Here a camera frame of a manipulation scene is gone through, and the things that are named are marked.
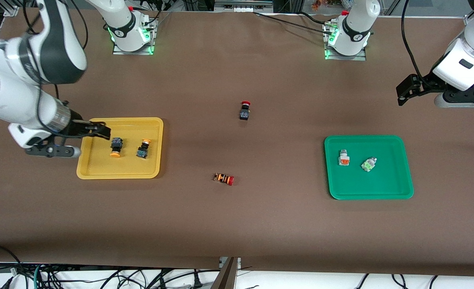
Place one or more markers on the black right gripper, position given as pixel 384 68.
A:
pixel 77 126

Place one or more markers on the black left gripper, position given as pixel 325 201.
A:
pixel 424 84

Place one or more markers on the silver button switch green block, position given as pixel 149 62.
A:
pixel 368 165

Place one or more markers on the silver button switch orange block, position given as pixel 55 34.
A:
pixel 343 157

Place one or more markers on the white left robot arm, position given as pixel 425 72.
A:
pixel 469 60

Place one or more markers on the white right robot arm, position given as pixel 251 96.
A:
pixel 4 96

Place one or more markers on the yellow plastic tray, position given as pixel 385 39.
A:
pixel 128 168

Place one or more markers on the green plastic tray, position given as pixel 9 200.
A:
pixel 389 180

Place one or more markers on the colourful small background objects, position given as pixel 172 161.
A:
pixel 321 4

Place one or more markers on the red button orange striped base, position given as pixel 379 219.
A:
pixel 223 178

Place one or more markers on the red mushroom button black base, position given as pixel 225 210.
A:
pixel 244 112

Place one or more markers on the brown table cover sheet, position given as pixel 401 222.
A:
pixel 220 224

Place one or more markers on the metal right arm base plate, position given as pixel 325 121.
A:
pixel 116 51

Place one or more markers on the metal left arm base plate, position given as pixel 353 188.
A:
pixel 329 57

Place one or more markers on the aluminium frame corner post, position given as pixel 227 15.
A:
pixel 11 10

